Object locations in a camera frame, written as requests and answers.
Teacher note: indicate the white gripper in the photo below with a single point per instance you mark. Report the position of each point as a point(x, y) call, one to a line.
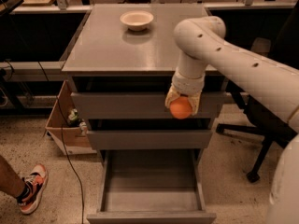
point(188, 85)

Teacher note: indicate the orange fruit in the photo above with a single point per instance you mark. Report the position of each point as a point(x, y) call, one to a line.
point(180, 108)

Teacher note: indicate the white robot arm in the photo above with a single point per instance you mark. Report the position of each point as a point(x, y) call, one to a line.
point(275, 85)

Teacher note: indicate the grey drawer cabinet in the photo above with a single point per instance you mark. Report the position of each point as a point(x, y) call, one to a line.
point(108, 57)

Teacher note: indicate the grey middle drawer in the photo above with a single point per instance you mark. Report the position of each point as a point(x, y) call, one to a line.
point(165, 139)

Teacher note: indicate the grey top drawer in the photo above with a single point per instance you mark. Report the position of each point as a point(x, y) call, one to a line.
point(144, 105)

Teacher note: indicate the grey open bottom drawer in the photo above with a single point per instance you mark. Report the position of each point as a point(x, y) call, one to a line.
point(151, 187)

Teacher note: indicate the white ceramic bowl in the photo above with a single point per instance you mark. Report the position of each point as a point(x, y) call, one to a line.
point(136, 20)

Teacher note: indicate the black office chair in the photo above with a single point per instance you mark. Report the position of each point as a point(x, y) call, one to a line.
point(284, 50)

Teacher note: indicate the green white item in box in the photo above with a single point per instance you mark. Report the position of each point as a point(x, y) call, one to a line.
point(75, 121)

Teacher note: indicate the cardboard box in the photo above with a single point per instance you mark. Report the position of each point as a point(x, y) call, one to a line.
point(69, 140)

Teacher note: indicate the orange white sneaker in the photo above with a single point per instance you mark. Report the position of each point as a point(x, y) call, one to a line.
point(34, 185)

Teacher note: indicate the bare person leg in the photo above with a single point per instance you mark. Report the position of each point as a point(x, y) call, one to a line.
point(10, 182)

